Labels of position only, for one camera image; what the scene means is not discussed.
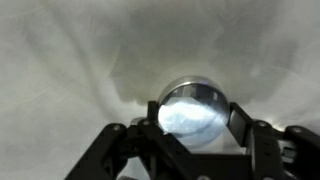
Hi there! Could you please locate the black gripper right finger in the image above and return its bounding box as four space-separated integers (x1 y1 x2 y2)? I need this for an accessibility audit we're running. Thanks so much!
227 102 320 180

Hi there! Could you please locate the silver round lid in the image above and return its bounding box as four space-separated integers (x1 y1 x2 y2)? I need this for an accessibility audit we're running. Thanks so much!
158 76 230 148

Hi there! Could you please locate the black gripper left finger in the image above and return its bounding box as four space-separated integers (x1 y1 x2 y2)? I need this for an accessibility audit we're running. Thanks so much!
64 101 194 180

